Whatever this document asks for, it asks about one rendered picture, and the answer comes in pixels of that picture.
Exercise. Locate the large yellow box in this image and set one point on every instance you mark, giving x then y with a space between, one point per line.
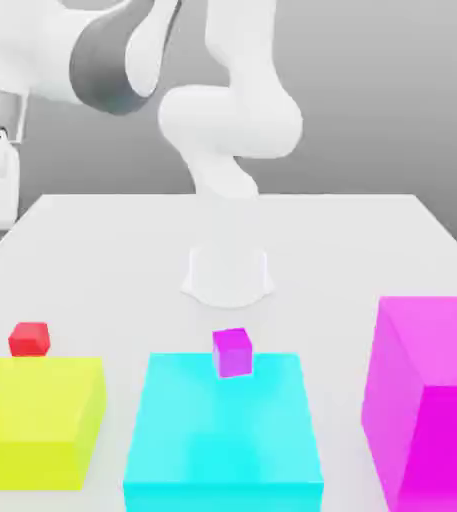
40 416

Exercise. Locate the large cyan box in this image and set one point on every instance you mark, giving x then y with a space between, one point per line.
220 432

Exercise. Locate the small red cube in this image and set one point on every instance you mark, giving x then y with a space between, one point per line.
28 340

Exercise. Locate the large magenta box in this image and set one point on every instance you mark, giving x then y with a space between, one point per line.
432 400

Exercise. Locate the small purple cube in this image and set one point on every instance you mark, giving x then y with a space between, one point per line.
232 354

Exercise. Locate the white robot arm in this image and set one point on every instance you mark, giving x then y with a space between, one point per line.
232 120

